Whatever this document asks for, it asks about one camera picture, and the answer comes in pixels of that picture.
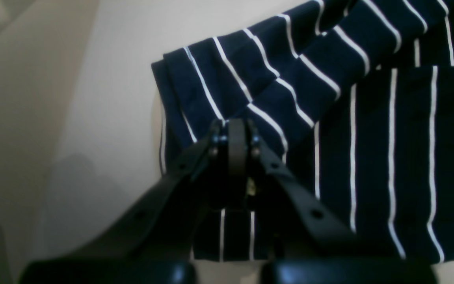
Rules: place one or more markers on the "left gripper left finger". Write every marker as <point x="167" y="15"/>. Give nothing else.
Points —
<point x="152" y="241"/>

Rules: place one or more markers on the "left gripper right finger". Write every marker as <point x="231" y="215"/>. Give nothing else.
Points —
<point x="310" y="244"/>

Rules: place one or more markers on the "navy white striped t-shirt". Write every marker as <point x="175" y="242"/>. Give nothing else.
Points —
<point x="355" y="96"/>

